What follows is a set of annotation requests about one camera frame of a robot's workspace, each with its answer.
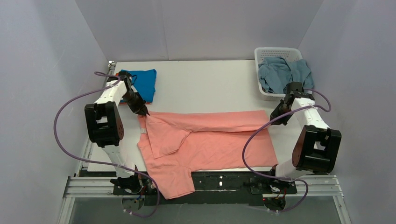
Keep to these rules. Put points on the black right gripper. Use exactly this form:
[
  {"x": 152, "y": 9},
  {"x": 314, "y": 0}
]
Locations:
[{"x": 281, "y": 110}]

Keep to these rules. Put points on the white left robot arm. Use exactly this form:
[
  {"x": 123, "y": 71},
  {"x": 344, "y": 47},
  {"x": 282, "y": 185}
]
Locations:
[{"x": 104, "y": 124}]

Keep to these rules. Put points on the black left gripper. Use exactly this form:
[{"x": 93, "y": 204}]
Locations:
[{"x": 140, "y": 106}]

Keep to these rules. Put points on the aluminium frame rail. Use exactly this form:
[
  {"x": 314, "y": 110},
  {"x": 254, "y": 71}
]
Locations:
[{"x": 304, "y": 207}]

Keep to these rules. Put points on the white plastic basket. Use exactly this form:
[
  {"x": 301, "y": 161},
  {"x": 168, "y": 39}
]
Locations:
[{"x": 289, "y": 54}]

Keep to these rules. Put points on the pink t shirt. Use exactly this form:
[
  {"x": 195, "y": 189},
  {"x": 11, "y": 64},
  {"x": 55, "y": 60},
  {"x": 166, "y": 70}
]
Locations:
[{"x": 174, "y": 145}]

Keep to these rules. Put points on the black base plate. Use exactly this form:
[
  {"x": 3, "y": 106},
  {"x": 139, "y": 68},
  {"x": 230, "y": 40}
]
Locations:
[{"x": 210, "y": 188}]

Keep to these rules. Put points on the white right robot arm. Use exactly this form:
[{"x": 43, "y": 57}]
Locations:
[{"x": 317, "y": 146}]

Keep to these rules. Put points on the folded blue t shirt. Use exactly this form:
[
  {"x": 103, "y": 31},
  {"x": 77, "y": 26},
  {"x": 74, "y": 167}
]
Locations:
[{"x": 144, "y": 82}]

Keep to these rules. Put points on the grey-blue t shirt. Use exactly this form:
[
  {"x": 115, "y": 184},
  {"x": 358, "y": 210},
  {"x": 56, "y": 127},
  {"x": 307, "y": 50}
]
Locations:
[{"x": 274, "y": 73}]

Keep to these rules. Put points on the folded orange t shirt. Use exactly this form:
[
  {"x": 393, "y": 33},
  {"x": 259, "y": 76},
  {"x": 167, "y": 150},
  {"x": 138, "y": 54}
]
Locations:
[{"x": 133, "y": 103}]

